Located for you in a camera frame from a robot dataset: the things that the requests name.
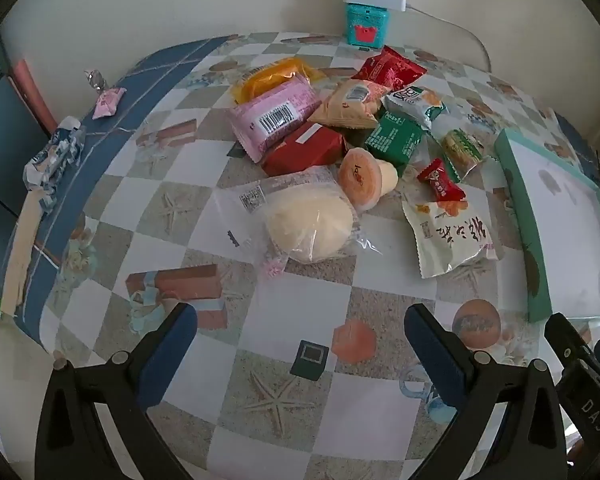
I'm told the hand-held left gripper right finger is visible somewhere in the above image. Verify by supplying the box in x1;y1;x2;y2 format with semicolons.
404;303;568;480

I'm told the shiny red snack packet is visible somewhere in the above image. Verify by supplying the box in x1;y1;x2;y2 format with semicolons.
351;45;428;93

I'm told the teal toy box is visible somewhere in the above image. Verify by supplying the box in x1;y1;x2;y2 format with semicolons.
343;2;388;51

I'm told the pink candy wrapper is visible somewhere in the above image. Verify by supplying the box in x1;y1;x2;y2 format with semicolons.
92;87;127;120

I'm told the teal-rimmed white tray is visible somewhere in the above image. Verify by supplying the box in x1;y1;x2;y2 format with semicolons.
494;127;600;323

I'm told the white snack packet orange print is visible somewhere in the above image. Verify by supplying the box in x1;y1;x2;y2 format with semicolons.
401;200;500;279

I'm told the dark cabinet with red trim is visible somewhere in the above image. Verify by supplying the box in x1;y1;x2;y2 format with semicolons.
0;35;56;241

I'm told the small red candy packet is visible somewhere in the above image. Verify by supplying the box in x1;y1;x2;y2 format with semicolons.
417;158;467;202

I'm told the dark red snack box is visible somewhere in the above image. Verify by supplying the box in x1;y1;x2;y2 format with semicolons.
260;122;348;177

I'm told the white green orange snack packet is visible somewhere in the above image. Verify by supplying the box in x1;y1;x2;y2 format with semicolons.
382;86;447;128

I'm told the beige snack packet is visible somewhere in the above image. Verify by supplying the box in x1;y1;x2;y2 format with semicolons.
307;79;391;131

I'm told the blue white crumpled wrapper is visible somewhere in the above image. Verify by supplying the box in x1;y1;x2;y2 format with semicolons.
24;116;86;211

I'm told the pink snack packet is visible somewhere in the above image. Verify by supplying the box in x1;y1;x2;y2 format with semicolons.
230;74;323;163

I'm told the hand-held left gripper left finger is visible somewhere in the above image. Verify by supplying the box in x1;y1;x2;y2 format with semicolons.
35;302;198;480

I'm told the green yellow cracker packet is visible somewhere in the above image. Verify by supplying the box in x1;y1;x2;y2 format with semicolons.
437;129;486;181

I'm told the round bun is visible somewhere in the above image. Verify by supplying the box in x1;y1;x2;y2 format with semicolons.
215;165;381;266

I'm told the small pink candy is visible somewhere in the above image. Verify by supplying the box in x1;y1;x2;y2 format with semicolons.
262;255;288;278

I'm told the white power strip cable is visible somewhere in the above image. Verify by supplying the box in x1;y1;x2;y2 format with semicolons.
405;2;492;75

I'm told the orange jelly cup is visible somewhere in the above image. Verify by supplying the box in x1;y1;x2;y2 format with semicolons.
337;147;399;210

